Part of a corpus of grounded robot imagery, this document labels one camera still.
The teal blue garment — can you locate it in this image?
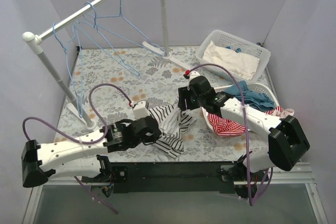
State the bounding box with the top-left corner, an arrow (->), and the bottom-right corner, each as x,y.
224,81 -> 277,112

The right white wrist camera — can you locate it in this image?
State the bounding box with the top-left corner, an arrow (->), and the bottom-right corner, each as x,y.
183,70 -> 201,82

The blue wire hanger left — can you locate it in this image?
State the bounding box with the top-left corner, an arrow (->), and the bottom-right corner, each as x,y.
52,22 -> 86,119

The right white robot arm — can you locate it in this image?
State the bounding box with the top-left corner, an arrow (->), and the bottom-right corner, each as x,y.
178,76 -> 310,181

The white oval laundry basket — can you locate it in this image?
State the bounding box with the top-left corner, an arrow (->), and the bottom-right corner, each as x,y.
202,82 -> 279,133

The white cloth in basket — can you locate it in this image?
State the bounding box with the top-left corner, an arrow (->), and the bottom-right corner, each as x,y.
203,41 -> 259,80

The red white striped garment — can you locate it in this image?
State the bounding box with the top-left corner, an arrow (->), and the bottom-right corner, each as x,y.
207,109 -> 274,137

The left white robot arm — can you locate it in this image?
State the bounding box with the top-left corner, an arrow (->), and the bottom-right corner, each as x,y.
21,116 -> 162,188

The floral table mat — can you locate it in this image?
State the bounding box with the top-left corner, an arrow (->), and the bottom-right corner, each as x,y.
69,48 -> 268,162

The black white striped tank top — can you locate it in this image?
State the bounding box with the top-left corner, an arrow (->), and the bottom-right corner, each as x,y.
148,104 -> 196,158

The blue wire hanger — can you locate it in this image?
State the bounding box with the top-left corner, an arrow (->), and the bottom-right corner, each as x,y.
85,0 -> 168,58
52,22 -> 86,119
75,1 -> 140,77

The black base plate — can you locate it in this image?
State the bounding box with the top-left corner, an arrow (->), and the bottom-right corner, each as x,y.
81,161 -> 268,201

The blue wire hanger middle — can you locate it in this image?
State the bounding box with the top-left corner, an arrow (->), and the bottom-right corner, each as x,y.
75,1 -> 140,77

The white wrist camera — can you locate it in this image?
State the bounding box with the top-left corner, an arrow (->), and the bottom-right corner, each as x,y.
132,101 -> 150,120
183,70 -> 201,82

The white clothes rack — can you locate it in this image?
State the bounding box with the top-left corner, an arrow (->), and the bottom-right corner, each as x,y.
22,0 -> 195,130

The pink white lace garment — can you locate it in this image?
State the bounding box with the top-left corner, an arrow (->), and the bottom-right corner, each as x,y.
271,106 -> 295,119

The white rectangular mesh basket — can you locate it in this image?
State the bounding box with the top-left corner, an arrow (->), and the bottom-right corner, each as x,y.
195,30 -> 271,83

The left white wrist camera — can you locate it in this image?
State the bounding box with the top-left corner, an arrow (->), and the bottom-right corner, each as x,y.
132,101 -> 150,120

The blue wire hanger right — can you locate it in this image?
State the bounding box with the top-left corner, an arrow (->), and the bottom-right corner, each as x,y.
85,0 -> 168,58

